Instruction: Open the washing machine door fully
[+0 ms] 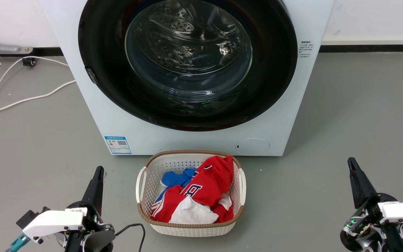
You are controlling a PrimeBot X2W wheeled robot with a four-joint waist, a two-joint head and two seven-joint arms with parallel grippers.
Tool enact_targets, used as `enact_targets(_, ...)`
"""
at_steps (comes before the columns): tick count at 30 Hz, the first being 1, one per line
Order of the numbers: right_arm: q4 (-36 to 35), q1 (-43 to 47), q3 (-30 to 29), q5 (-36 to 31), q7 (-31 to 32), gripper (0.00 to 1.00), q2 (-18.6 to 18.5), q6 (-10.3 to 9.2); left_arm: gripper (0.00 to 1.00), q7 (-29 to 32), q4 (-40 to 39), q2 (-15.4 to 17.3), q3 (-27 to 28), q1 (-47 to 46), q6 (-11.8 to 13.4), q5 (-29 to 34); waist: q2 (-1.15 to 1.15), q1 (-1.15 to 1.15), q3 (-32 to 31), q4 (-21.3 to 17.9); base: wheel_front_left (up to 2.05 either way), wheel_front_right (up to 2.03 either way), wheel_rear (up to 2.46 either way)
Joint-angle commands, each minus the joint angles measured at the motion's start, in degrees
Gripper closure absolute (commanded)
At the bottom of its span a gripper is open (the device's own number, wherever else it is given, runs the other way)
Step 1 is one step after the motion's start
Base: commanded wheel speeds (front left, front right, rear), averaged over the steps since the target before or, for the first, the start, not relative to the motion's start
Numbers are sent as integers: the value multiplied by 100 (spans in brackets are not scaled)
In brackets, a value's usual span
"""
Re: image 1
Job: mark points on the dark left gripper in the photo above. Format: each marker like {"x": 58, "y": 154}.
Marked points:
{"x": 98, "y": 238}

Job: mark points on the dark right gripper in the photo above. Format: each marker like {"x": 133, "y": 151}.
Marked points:
{"x": 366, "y": 231}

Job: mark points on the white front-load washing machine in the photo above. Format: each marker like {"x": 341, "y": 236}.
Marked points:
{"x": 299, "y": 105}

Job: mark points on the black round glass washer door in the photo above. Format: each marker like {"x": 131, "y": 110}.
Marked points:
{"x": 110, "y": 84}

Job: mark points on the blue energy label sticker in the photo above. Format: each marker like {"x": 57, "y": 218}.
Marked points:
{"x": 118, "y": 145}

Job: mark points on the white woven plastic laundry basket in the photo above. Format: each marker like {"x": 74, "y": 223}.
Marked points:
{"x": 152, "y": 175}

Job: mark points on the blue garment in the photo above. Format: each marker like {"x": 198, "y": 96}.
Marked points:
{"x": 175, "y": 177}

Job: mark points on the teal connector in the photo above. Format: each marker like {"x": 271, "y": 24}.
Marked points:
{"x": 18, "y": 243}

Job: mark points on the white garment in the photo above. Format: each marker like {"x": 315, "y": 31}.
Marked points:
{"x": 192, "y": 212}

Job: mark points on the round white filter cover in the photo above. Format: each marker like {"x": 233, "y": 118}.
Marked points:
{"x": 252, "y": 146}

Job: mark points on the red white-lettered garment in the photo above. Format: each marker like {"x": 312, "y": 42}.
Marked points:
{"x": 212, "y": 182}

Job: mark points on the small black caster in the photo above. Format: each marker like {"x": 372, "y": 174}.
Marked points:
{"x": 29, "y": 62}

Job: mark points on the small printed text label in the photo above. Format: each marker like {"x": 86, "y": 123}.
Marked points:
{"x": 306, "y": 49}

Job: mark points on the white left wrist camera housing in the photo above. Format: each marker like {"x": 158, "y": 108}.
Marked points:
{"x": 52, "y": 222}

